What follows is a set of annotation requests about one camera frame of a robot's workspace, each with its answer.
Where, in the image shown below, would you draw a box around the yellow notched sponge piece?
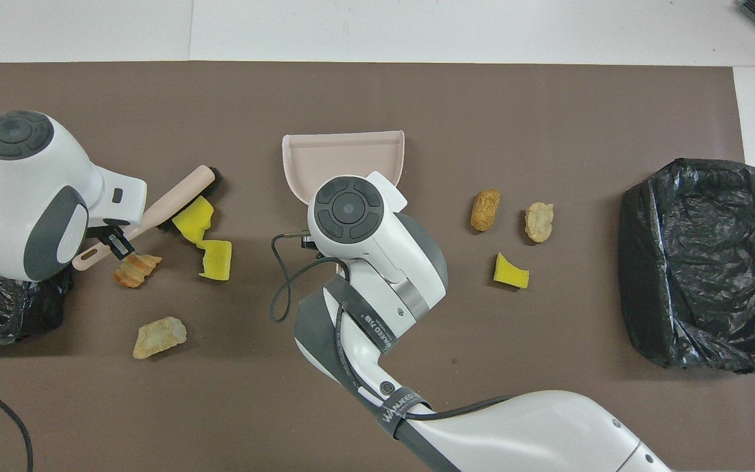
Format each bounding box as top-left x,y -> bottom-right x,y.
195,239 -> 233,281

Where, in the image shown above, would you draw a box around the yellow sponge wedge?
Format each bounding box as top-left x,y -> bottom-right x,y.
494,252 -> 530,290

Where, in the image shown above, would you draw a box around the black bag-lined bin pink spot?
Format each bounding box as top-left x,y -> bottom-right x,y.
0,151 -> 75,345

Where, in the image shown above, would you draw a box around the beige brush black bristles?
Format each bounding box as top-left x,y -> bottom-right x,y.
72,165 -> 223,271

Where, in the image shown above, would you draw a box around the brown croquette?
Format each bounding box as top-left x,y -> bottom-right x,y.
471,189 -> 501,232

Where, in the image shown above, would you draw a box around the pale bread crust chunk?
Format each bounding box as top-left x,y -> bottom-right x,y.
133,317 -> 188,359

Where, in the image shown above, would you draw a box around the pale beige food chunk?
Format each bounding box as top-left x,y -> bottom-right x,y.
524,202 -> 555,243

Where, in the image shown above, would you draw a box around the brown paper table mat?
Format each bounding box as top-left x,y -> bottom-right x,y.
0,62 -> 755,472

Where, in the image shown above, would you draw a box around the orange striped bread piece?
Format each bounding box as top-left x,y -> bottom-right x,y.
114,251 -> 163,289

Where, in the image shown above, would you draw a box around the yellow sponge chunk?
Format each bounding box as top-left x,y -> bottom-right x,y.
172,195 -> 215,242

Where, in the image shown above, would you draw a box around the beige plastic dustpan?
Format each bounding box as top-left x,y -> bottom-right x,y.
282,130 -> 406,269

